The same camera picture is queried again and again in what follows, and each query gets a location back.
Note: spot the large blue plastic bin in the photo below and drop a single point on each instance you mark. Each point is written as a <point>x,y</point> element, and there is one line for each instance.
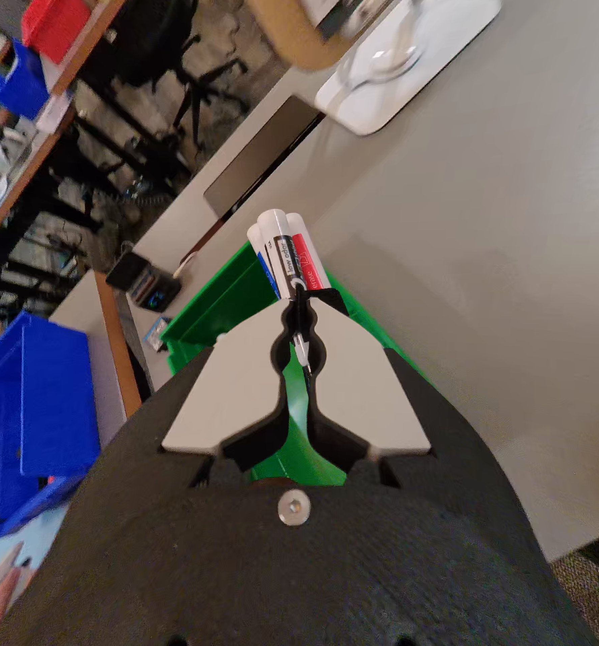
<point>37,403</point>

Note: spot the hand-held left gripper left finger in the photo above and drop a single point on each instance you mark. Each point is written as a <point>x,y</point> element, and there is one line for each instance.
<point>228,393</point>

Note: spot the neighbouring white desk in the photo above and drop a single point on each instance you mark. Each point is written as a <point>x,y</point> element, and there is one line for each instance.
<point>72,308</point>

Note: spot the silver monitor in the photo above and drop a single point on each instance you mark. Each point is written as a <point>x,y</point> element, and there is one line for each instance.
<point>339,15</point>

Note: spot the tan cardboard piece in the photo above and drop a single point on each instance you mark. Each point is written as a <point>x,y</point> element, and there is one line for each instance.
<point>289,35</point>

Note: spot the black charger device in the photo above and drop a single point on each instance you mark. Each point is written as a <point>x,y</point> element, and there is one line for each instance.
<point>143,282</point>

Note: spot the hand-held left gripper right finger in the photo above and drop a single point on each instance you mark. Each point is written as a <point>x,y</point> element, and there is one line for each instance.
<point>370,393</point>

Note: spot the white flat stand base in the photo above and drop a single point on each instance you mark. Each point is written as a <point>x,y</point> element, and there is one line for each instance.
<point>455,50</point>

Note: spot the black dry erase marker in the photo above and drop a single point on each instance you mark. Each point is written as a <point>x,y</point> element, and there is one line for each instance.
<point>274,232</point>

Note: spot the clear stand bracket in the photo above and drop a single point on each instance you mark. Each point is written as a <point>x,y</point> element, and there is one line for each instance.
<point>380,60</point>

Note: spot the grey desk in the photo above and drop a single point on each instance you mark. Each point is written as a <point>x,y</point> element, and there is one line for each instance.
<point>481,252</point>

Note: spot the small blue white packet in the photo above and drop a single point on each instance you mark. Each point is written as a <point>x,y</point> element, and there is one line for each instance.
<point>159,334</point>

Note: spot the black office chair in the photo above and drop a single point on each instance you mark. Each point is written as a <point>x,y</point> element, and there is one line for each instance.
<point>148,40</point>

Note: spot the red dry erase marker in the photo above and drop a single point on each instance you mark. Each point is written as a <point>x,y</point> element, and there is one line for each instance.
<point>307,252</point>

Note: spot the green plastic bin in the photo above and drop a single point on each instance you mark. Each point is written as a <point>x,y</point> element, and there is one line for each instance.
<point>218,308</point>

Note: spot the wooden background table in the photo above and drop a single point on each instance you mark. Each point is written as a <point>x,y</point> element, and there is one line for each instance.
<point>27,179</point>
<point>92,50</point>

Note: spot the red plastic bin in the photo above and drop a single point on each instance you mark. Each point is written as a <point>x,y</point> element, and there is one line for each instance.
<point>52,25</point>

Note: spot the blue dry erase marker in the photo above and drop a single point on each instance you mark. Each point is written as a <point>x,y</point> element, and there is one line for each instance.
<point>259,247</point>

